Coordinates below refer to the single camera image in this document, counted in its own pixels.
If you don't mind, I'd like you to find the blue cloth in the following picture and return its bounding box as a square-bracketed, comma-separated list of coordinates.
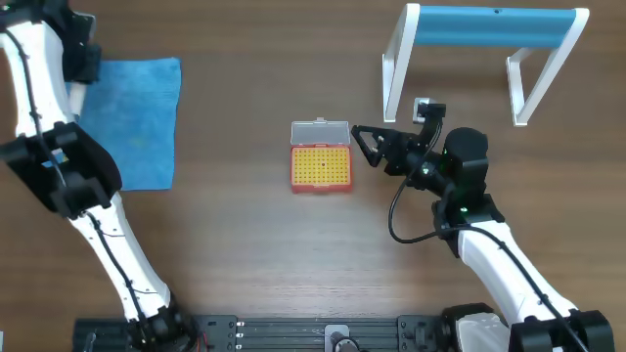
[66, 57, 183, 192]

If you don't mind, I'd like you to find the mounting rail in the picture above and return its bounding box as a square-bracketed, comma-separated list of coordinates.
[72, 315, 446, 352]

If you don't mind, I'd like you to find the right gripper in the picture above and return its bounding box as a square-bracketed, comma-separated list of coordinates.
[350, 124, 432, 177]

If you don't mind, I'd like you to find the red and yellow tip box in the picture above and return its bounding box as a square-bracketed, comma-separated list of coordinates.
[289, 116, 353, 196]

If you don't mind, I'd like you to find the white and blue stand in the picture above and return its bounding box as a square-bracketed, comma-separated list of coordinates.
[380, 2, 591, 127]

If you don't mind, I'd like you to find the black cable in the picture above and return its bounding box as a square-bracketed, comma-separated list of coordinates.
[387, 119, 470, 245]

